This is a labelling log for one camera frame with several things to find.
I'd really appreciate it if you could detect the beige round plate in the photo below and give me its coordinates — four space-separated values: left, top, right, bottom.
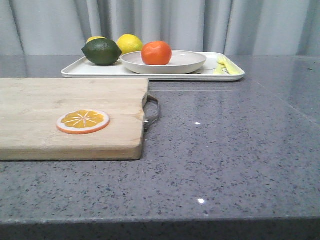
120 50 207 74

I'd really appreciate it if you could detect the orange fruit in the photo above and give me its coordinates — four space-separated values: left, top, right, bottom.
141 41 172 66

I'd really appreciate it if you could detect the white rectangular tray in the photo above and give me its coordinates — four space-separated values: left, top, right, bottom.
61 52 245 81

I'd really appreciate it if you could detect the orange slice disc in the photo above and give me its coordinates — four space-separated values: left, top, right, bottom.
56 109 110 135

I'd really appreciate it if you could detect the yellow plastic utensil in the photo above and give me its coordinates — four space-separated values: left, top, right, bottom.
212 63 229 75
217 56 241 75

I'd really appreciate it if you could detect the yellow lemon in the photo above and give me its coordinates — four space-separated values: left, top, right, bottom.
116 34 144 55
86 36 106 43

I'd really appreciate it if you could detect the green lime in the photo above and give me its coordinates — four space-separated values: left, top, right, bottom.
81 38 122 66

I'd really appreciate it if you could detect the rear yellow lemon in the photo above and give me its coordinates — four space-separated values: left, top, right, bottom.
86 36 106 43

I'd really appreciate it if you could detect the wooden cutting board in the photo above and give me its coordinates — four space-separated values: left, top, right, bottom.
0 78 149 161

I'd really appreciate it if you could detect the grey curtain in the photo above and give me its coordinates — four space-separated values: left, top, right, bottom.
0 0 320 56

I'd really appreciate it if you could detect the metal cutting board handle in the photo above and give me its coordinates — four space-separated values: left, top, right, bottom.
143 94 161 132

